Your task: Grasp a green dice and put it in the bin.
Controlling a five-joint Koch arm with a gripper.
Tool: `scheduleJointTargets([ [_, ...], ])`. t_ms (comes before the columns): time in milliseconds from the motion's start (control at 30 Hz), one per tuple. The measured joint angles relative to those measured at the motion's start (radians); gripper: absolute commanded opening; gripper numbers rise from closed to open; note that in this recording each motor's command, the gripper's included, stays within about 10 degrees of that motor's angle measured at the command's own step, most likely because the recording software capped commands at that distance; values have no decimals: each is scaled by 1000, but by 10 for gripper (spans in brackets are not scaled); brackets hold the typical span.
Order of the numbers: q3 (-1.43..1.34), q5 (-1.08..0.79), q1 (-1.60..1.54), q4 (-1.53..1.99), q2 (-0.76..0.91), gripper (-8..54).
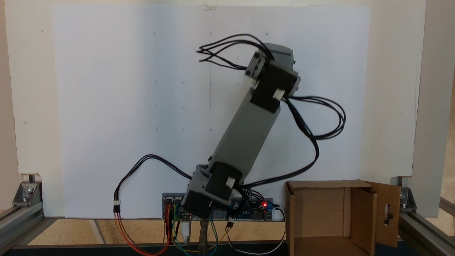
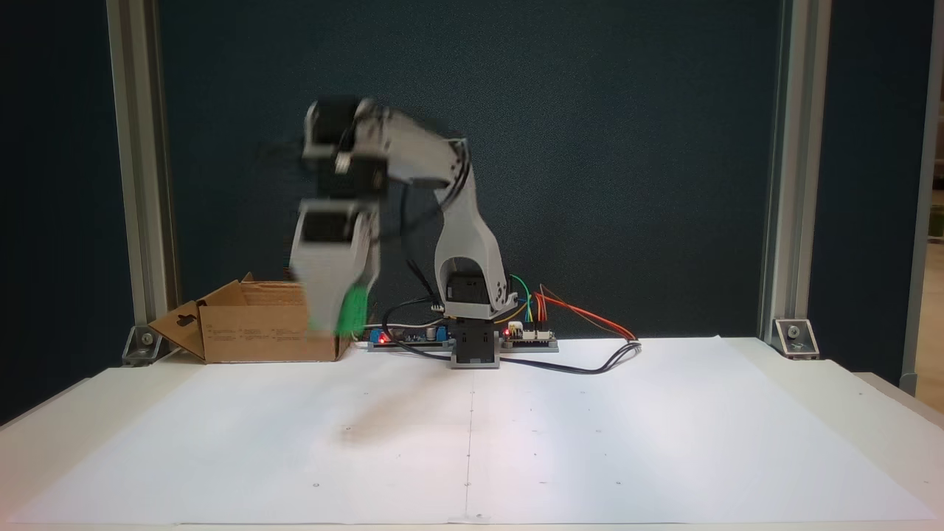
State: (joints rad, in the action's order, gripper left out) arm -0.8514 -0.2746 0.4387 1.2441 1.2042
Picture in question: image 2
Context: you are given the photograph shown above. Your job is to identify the narrow grey moving gripper jaw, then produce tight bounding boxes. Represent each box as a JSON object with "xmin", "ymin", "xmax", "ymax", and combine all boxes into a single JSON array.
[{"xmin": 353, "ymin": 213, "xmax": 383, "ymax": 291}]

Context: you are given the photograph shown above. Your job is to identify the wide grey fixed gripper jaw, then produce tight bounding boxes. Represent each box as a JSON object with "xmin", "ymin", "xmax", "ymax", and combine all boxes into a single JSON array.
[{"xmin": 289, "ymin": 243, "xmax": 355, "ymax": 335}]

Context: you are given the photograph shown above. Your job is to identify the green dice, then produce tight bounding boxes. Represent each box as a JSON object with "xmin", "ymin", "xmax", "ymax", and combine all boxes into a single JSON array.
[{"xmin": 336, "ymin": 283, "xmax": 369, "ymax": 337}]

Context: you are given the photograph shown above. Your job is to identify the open cardboard box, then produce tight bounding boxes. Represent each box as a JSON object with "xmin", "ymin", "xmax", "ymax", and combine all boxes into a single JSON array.
[{"xmin": 149, "ymin": 273, "xmax": 362, "ymax": 364}]

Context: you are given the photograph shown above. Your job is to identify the circuit board with blue terminal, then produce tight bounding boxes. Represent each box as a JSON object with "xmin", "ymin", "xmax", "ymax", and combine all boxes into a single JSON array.
[{"xmin": 368, "ymin": 320, "xmax": 453, "ymax": 352}]

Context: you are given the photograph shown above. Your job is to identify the small motor controller board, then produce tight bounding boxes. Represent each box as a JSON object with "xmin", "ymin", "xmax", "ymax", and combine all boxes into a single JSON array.
[{"xmin": 501, "ymin": 320, "xmax": 559, "ymax": 352}]

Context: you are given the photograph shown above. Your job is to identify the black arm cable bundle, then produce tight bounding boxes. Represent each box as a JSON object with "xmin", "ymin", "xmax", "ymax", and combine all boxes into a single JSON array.
[{"xmin": 378, "ymin": 177, "xmax": 452, "ymax": 344}]

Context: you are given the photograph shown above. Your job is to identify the green wire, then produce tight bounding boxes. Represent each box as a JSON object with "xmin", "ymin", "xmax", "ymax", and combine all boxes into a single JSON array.
[{"xmin": 507, "ymin": 274, "xmax": 534, "ymax": 325}]

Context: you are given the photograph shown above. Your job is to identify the metal corner bracket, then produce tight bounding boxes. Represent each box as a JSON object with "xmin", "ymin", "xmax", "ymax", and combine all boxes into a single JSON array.
[
  {"xmin": 121, "ymin": 324, "xmax": 176, "ymax": 367},
  {"xmin": 772, "ymin": 318, "xmax": 820, "ymax": 361}
]

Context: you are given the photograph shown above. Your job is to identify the red wire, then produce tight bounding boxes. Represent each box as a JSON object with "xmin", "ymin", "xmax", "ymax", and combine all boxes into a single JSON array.
[{"xmin": 534, "ymin": 293, "xmax": 636, "ymax": 341}]

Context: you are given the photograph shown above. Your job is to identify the aluminium frame post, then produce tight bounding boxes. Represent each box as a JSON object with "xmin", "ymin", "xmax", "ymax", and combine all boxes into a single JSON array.
[
  {"xmin": 106, "ymin": 0, "xmax": 179, "ymax": 344},
  {"xmin": 758, "ymin": 0, "xmax": 832, "ymax": 347},
  {"xmin": 900, "ymin": 0, "xmax": 944, "ymax": 397}
]

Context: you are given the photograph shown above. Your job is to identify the orange wire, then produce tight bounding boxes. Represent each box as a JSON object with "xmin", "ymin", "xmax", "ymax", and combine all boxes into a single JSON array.
[{"xmin": 541, "ymin": 283, "xmax": 638, "ymax": 341}]

